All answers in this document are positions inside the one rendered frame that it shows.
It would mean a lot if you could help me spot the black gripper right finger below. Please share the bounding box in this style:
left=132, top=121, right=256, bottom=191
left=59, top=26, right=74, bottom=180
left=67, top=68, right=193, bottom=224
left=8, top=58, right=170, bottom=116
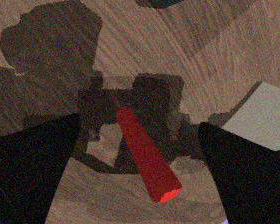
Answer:
left=197, top=121, right=280, bottom=224

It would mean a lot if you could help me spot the red peg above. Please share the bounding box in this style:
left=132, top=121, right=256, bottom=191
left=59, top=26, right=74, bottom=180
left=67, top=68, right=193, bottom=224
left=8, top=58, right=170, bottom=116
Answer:
left=116, top=108, right=181, bottom=202

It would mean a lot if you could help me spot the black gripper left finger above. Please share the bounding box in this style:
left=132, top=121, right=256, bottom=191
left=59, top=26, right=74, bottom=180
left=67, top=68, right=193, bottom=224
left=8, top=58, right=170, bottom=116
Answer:
left=0, top=113, right=80, bottom=224

